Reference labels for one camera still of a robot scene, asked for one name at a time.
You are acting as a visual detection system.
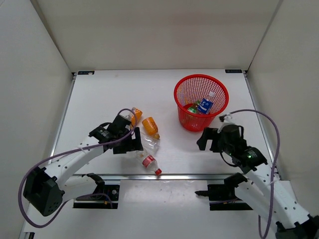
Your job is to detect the aluminium table edge rail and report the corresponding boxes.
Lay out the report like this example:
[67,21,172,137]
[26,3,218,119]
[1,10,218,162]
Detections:
[74,174,265,181]

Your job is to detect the large clear plastic bottle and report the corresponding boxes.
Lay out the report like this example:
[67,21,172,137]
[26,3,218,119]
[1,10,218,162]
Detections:
[140,132,160,154]

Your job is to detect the black corner label left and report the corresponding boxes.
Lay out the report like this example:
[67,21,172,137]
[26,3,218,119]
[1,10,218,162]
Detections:
[77,71,95,75]

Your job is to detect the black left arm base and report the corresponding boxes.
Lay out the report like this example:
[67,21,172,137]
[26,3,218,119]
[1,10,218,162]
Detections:
[73,173,120,209]

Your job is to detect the red label clear bottle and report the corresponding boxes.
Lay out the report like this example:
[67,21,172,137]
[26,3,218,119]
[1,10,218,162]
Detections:
[132,150,162,176]

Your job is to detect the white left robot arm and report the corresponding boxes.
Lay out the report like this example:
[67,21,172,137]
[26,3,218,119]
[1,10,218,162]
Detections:
[23,115,143,217]

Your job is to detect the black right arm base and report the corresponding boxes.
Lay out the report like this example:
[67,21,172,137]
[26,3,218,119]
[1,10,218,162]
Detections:
[195,173,252,211]

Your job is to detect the black corner label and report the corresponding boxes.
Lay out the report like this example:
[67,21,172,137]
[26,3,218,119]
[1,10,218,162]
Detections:
[77,71,95,75]
[225,69,242,74]

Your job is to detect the green label bottle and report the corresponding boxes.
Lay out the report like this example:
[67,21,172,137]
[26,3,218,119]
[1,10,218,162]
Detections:
[187,101,200,114]

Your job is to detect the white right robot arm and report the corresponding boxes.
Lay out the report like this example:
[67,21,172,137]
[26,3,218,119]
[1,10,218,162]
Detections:
[197,124,319,239]

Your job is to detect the orange juice bottle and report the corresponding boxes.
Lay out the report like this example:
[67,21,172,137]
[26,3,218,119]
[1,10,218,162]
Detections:
[142,117,160,139]
[125,108,143,128]

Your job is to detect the black corner label right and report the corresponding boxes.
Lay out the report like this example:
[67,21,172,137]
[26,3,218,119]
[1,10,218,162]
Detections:
[225,69,242,74]

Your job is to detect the blue label clear bottle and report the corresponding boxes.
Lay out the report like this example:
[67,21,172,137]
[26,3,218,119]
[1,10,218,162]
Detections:
[198,91,215,115]

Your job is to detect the red mesh waste bin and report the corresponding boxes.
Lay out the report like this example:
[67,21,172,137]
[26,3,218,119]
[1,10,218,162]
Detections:
[174,74,229,132]

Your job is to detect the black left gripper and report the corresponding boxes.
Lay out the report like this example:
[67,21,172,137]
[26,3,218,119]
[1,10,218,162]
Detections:
[113,126,143,154]

